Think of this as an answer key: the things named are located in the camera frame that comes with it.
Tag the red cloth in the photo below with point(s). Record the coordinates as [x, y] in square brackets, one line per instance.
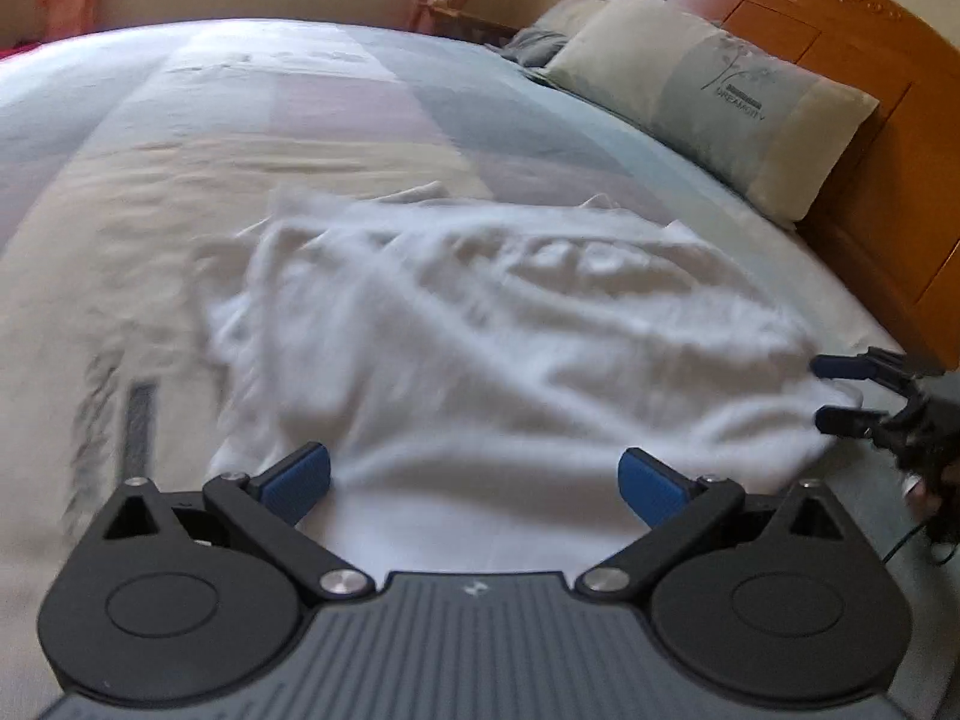
[13, 51]

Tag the wooden side table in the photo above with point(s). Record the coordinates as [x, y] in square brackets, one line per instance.
[465, 19]

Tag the grey cloth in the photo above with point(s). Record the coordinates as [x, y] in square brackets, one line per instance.
[532, 46]

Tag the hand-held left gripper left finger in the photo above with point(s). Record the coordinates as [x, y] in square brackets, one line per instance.
[300, 481]

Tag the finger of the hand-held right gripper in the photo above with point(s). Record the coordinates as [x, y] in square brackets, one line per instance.
[851, 420]
[840, 367]

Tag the pale printed pillow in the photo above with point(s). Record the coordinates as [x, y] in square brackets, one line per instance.
[712, 105]

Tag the person's right hand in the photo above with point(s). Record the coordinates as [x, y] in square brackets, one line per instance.
[924, 493]

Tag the pastel patchwork bedsheet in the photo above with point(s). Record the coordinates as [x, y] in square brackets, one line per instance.
[262, 105]

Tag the wooden bed headboard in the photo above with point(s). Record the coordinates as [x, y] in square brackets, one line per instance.
[885, 52]

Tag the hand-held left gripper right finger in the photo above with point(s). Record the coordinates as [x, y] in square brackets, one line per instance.
[651, 491]

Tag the white printed sweatshirt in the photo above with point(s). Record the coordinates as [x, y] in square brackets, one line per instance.
[510, 330]

